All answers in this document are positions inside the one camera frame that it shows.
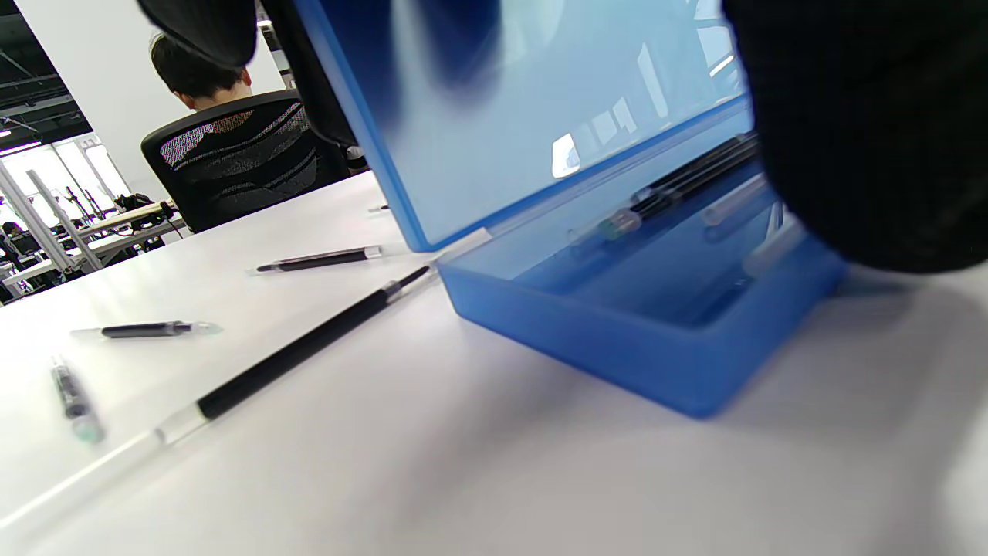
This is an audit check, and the blue stationery box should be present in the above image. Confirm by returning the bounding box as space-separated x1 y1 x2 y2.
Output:
293 0 850 419

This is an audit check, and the black mesh office chair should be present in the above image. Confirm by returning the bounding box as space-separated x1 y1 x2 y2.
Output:
140 89 352 234

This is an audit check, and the group of black pen refills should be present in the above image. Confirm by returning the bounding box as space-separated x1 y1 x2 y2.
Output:
0 204 433 534

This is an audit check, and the white desk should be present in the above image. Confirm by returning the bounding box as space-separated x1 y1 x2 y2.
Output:
0 197 188 290

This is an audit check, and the person's left hand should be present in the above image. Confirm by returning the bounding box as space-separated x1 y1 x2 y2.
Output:
137 0 988 275

